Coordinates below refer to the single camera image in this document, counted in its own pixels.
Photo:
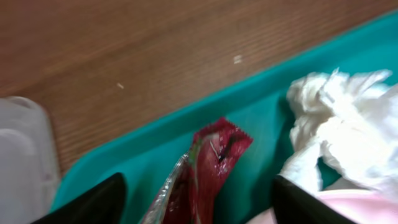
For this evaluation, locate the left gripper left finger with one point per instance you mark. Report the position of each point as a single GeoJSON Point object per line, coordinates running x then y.
{"type": "Point", "coordinates": [103, 204]}

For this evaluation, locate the crumpled white napkin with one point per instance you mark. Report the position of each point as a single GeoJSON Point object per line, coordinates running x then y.
{"type": "Point", "coordinates": [350, 123]}

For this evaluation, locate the pink round plate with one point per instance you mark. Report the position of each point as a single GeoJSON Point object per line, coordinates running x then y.
{"type": "Point", "coordinates": [376, 206]}

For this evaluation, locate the clear plastic bin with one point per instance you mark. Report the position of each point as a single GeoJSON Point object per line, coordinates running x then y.
{"type": "Point", "coordinates": [29, 167]}

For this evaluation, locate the red snack wrapper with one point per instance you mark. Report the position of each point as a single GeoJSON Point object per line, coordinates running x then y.
{"type": "Point", "coordinates": [188, 193]}

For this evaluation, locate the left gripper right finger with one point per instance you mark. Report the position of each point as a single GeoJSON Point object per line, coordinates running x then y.
{"type": "Point", "coordinates": [292, 205]}

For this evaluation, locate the teal serving tray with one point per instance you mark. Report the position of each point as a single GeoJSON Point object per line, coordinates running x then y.
{"type": "Point", "coordinates": [257, 105]}

